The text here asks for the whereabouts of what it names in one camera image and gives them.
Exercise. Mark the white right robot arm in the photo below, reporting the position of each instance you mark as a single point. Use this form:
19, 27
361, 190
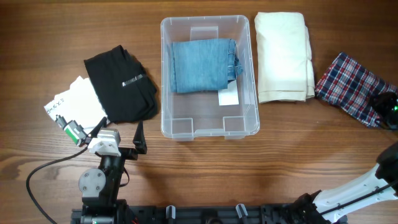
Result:
379, 184

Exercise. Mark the black garment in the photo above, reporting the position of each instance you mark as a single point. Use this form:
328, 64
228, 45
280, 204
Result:
123, 88

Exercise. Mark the white label in bin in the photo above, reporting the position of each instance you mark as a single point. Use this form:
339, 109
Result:
230, 95

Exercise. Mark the folded cream cloth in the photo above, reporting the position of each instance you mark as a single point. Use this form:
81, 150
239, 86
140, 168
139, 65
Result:
284, 55

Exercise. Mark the red navy plaid shirt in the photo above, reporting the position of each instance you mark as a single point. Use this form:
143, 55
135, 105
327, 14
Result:
350, 86

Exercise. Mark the white printed t-shirt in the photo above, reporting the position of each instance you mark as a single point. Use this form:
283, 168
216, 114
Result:
79, 103

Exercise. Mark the clear plastic storage bin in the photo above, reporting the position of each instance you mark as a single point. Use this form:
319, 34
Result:
187, 116

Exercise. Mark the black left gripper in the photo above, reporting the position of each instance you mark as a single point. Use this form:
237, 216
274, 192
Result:
140, 145

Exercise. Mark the blue denim jeans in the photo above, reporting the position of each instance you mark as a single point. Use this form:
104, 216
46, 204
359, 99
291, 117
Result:
204, 65

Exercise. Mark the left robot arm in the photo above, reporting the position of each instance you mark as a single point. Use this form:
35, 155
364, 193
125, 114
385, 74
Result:
100, 186

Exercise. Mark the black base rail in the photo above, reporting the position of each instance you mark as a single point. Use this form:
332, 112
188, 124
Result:
268, 213

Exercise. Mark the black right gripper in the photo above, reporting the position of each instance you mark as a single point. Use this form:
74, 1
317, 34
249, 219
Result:
379, 103

